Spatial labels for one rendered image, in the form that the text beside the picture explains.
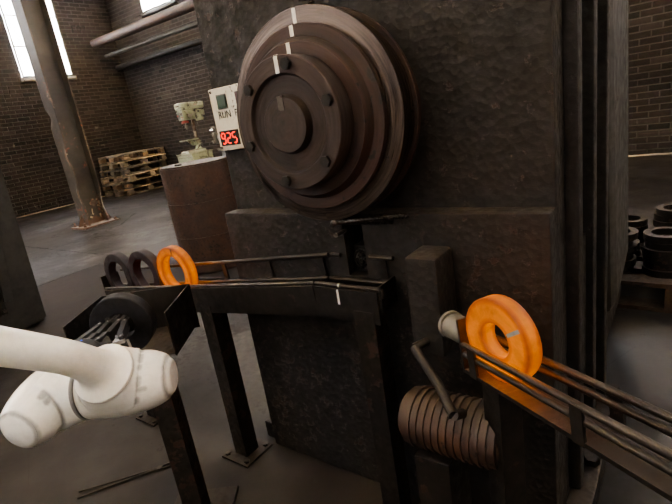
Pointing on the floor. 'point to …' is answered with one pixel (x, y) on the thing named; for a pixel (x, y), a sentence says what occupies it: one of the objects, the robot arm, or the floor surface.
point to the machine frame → (448, 220)
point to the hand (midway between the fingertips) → (121, 317)
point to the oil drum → (201, 209)
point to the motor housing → (446, 443)
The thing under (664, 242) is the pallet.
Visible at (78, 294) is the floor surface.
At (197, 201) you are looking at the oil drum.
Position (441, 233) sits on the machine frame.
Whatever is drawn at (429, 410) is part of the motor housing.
